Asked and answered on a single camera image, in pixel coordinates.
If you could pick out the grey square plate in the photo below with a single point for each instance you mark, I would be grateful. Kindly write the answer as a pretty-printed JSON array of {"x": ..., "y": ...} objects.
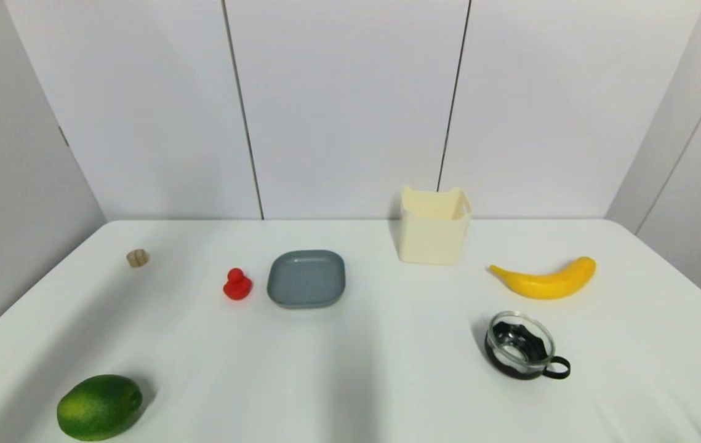
[{"x": 306, "y": 280}]

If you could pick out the small beige wooden knob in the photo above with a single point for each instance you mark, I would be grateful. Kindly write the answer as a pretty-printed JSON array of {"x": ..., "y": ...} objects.
[{"x": 138, "y": 258}]

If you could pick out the cream plastic square container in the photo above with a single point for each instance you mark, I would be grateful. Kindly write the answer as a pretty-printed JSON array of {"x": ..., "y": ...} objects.
[{"x": 433, "y": 240}]

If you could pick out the yellow banana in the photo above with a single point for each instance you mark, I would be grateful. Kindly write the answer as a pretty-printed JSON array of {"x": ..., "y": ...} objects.
[{"x": 547, "y": 285}]

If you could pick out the red toy duck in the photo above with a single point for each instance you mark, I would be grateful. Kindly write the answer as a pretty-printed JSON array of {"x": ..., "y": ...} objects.
[{"x": 237, "y": 287}]

